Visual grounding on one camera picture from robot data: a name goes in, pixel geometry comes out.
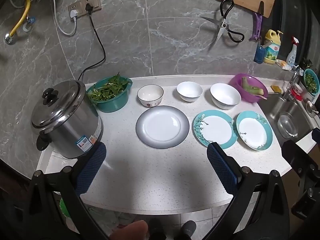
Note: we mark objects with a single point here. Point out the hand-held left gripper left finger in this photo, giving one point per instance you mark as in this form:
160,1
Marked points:
92,166

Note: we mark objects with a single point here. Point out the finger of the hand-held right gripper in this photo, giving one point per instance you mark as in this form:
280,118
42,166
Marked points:
297,155
316,135

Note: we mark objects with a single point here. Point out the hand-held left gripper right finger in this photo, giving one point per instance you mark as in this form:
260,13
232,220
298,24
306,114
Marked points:
221,167

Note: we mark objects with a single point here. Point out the large teal floral plate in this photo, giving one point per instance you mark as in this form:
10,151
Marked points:
215,130

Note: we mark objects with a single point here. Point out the small teal floral plate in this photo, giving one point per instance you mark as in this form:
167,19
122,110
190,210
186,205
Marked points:
253,131

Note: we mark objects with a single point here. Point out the grey rimmed white plate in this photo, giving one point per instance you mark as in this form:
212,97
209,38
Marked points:
162,126

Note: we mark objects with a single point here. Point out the large white bowl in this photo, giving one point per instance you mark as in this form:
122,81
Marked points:
225,95

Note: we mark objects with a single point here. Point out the small white bowl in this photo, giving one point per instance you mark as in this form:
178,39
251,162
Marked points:
189,90

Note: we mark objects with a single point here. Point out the patterned white bowl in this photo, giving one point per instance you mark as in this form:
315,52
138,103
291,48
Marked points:
150,95

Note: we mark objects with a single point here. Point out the person's left hand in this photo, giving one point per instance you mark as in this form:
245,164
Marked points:
131,231

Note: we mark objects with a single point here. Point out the steel ladle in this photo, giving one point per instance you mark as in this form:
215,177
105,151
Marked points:
312,108

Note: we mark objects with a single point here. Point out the clear glass bowl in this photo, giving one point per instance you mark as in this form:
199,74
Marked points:
287,126

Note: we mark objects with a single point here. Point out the stainless steel electric pot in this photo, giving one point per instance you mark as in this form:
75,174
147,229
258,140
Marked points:
75,132

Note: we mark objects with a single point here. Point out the red plastic holder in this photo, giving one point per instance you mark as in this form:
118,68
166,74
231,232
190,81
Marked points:
297,92

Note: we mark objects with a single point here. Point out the green plastic item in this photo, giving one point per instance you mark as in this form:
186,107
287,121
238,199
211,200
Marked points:
64,207

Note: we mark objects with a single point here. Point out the stainless steel sink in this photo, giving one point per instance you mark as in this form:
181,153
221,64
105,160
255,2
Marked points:
272,110

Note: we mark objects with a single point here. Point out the teal colander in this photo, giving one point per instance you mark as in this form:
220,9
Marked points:
305,85

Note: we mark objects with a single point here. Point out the leafy greens in colander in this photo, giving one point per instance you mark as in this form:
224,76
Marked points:
311,81

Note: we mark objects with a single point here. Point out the chrome faucet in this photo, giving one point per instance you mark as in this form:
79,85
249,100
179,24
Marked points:
291,85

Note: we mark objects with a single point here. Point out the yellow sponge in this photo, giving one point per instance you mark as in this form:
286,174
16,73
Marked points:
276,88

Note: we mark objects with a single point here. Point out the teal plastic basin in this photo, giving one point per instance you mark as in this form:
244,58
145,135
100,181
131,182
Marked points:
112,105

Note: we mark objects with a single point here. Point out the steel pot lid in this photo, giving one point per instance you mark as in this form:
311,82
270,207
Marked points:
62,105

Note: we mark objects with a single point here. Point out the person's right shoe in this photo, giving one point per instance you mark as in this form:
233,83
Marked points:
188,231

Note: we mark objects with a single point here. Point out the person's shoe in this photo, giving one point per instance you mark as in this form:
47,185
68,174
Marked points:
157,228
188,231

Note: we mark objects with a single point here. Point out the green vegetable stem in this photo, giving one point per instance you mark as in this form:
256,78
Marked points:
256,90
245,82

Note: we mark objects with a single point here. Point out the white yellow packet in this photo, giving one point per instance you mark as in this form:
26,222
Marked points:
285,65

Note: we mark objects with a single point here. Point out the leafy green vegetables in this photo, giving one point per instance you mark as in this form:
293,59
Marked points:
107,90

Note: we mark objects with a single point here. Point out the white spray bottle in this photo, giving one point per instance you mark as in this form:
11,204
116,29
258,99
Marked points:
291,57

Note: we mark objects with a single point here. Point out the purple plastic basin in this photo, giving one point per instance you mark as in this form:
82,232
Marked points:
236,85

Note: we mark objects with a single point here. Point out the person's left shoe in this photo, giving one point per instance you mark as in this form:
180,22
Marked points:
157,228

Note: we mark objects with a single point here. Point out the yellow detergent bottle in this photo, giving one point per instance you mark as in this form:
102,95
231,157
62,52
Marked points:
272,52

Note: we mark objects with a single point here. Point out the purple peeler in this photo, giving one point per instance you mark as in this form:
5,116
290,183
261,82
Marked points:
257,25

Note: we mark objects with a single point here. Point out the blue water valve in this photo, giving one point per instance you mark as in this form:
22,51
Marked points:
30,21

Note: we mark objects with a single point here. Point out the wall socket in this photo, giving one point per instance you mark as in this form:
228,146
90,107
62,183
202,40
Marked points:
71,6
97,0

